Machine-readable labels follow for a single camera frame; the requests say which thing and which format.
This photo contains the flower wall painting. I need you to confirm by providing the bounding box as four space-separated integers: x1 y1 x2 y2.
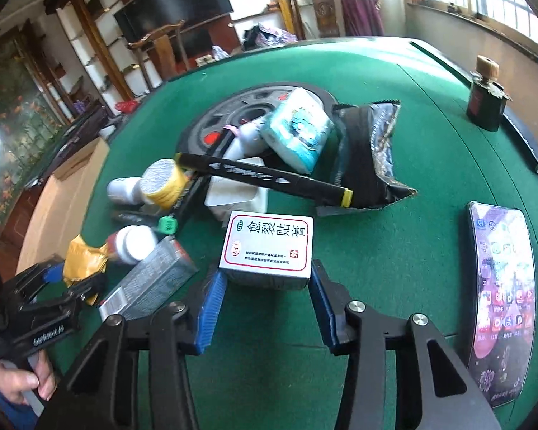
0 38 68 216

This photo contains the yellow padded envelope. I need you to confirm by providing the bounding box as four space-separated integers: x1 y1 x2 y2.
63 234 110 305

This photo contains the white pill bottle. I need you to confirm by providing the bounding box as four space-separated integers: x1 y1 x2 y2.
107 177 146 204
105 225 159 264

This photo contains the black television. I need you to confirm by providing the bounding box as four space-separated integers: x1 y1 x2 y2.
113 0 235 48

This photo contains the cardboard box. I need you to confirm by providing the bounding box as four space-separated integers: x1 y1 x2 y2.
15 137 110 274

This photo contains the round table control panel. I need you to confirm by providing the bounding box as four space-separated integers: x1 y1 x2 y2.
177 83 337 162

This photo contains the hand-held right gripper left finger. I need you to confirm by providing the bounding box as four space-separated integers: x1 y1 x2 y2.
36 269 229 430

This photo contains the purple garment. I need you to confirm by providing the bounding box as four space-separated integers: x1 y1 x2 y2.
338 0 385 37

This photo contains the smartphone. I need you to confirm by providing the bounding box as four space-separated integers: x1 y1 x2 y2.
466 201 537 408

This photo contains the dark perfume bottle wooden cap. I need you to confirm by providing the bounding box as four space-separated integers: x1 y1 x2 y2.
465 55 512 133

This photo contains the person's left hand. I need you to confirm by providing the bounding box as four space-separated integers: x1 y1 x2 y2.
0 352 58 406

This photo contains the black marker green cap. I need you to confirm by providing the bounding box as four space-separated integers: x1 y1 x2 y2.
158 128 236 236

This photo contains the grey carton box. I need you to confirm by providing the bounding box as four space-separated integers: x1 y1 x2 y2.
99 237 199 323

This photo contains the blue white tissue pack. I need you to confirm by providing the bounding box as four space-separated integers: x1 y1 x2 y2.
260 87 335 173

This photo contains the black marker yellow cap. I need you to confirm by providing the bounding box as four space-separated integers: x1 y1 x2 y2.
176 152 355 207

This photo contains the white medicine box red border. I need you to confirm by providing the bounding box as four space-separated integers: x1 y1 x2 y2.
218 210 315 291

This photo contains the white tube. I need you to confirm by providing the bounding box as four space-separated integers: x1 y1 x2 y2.
235 114 270 153

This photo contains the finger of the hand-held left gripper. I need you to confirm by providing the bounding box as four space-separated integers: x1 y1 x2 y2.
2 262 66 306
18 274 109 329

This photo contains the wooden chair carved back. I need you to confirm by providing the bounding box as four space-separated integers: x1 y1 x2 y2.
280 0 341 41

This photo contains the white plastic case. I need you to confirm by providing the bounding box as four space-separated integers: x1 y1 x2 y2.
205 157 270 213

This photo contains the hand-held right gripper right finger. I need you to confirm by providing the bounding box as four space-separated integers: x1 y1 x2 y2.
311 258 494 430

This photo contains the folding mahjong table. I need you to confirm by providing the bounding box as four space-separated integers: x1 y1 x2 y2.
27 105 110 180

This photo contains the black foil snack bag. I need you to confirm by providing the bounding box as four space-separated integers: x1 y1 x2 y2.
316 102 419 218

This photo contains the patterned cloth pile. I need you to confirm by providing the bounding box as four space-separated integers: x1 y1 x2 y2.
242 24 299 51

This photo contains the red brown television cabinet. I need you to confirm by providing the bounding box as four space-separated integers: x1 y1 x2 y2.
179 13 240 61

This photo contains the wooden chair plain back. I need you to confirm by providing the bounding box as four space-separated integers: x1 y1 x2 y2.
128 20 191 92

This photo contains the white shelf unit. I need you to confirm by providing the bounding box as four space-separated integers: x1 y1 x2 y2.
56 0 135 104

